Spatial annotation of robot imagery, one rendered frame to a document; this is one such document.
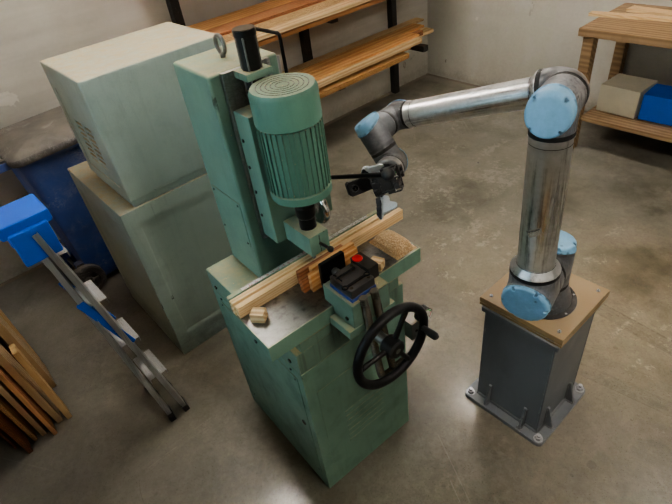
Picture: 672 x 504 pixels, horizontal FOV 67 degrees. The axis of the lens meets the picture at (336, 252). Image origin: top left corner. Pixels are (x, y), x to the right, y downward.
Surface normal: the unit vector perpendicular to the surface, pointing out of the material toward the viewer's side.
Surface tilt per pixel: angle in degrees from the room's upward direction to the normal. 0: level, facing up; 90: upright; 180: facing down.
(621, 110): 90
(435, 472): 0
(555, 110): 82
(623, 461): 0
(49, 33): 90
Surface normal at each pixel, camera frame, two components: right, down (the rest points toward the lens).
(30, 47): 0.67, 0.41
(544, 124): -0.58, 0.45
